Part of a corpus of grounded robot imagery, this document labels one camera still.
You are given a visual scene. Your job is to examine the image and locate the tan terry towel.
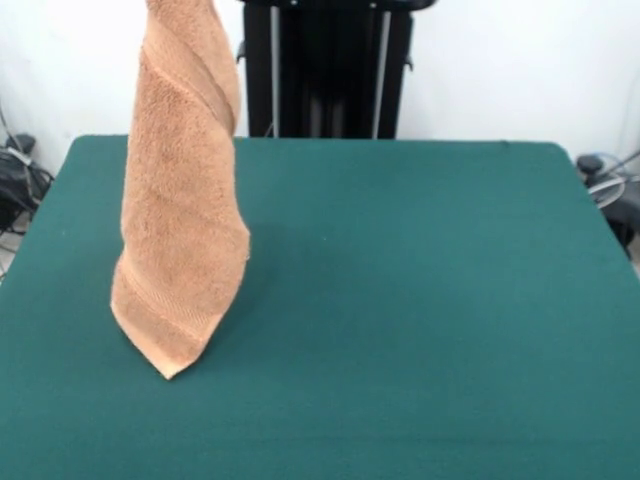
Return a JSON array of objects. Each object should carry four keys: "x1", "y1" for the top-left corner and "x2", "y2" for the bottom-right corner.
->
[{"x1": 109, "y1": 0, "x2": 252, "y2": 383}]

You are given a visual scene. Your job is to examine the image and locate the dark green table cloth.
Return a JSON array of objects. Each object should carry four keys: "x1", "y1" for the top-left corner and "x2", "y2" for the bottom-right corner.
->
[{"x1": 0, "y1": 133, "x2": 640, "y2": 480}]

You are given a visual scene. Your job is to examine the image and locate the black round device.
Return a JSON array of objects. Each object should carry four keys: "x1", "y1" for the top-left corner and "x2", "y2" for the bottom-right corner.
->
[{"x1": 575, "y1": 154, "x2": 610, "y2": 175}]

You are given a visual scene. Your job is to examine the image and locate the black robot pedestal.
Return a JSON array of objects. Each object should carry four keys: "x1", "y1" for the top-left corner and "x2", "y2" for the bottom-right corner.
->
[{"x1": 234, "y1": 0, "x2": 437, "y2": 140}]

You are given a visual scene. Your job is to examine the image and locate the black cable bundle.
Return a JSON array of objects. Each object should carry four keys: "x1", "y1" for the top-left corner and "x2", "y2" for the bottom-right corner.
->
[{"x1": 0, "y1": 133, "x2": 55, "y2": 236}]

